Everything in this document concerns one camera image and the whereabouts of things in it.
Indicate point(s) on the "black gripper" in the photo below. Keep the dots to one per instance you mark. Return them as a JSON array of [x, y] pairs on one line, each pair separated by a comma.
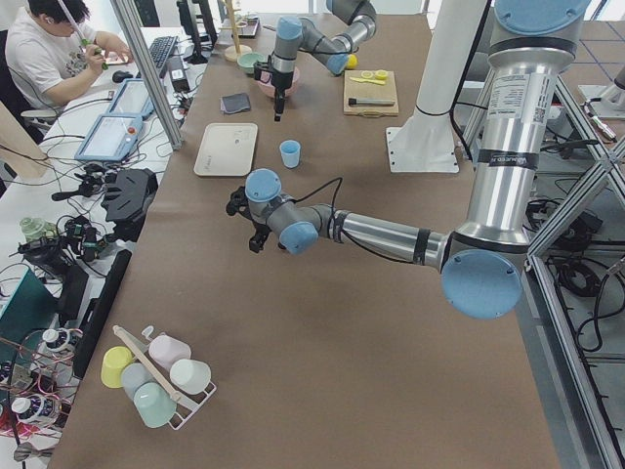
[[279, 80], [259, 232]]

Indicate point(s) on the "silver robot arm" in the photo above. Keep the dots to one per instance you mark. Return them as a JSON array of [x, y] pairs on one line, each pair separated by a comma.
[[480, 260], [298, 34]]

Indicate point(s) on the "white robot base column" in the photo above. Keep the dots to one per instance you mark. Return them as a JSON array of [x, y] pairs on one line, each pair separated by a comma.
[[425, 142]]

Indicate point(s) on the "pink bowl of ice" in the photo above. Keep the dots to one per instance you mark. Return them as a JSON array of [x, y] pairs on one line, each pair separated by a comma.
[[264, 84]]

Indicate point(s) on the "light blue plastic cup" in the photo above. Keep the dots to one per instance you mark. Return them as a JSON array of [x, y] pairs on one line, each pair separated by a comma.
[[290, 151]]

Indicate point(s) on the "wooden cup stand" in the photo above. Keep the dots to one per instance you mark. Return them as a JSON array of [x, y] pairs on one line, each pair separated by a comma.
[[237, 49]]

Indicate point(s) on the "pink plastic cup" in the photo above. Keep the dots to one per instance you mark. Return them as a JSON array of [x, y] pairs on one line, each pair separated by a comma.
[[165, 350]]

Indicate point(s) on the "white plastic cup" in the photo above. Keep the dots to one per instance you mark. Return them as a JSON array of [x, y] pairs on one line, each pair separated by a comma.
[[191, 376]]

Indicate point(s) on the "grey plastic cup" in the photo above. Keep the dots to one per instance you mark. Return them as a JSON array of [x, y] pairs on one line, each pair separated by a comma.
[[134, 376]]

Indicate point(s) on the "yellow plastic cup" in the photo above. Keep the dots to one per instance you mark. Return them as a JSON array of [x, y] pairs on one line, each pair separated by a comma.
[[114, 362]]

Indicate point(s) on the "mint green plastic cup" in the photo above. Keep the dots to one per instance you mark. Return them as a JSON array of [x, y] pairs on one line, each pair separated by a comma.
[[154, 405]]

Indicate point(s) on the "grey folded cloth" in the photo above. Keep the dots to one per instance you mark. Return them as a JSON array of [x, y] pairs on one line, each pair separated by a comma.
[[235, 103]]

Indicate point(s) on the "green ceramic bowl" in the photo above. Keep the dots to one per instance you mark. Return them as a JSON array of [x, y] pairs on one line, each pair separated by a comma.
[[246, 62]]

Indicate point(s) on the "cream serving tray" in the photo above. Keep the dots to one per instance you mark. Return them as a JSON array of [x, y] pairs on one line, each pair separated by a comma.
[[226, 150]]

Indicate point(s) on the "wooden cutting board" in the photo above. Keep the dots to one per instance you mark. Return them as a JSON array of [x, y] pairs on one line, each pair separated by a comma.
[[362, 84]]

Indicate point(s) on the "yellow lemon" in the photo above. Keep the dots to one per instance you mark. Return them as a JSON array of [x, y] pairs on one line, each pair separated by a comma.
[[352, 62]]

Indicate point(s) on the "black keyboard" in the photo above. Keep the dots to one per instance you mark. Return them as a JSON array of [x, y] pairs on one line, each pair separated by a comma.
[[161, 49]]

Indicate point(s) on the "blue teach pendant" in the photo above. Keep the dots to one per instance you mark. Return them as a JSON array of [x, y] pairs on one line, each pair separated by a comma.
[[132, 97], [111, 138]]

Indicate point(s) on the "seated person white shirt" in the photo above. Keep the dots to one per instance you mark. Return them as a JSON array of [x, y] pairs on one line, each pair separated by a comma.
[[53, 54]]

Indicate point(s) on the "black handled knife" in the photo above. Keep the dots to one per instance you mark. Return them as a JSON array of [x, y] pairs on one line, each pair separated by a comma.
[[355, 102]]

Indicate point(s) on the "aluminium frame post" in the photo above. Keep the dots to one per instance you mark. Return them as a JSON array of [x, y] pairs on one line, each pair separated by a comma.
[[130, 24]]

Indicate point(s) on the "white wire cup rack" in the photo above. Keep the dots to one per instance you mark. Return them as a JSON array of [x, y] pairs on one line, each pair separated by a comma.
[[187, 405]]

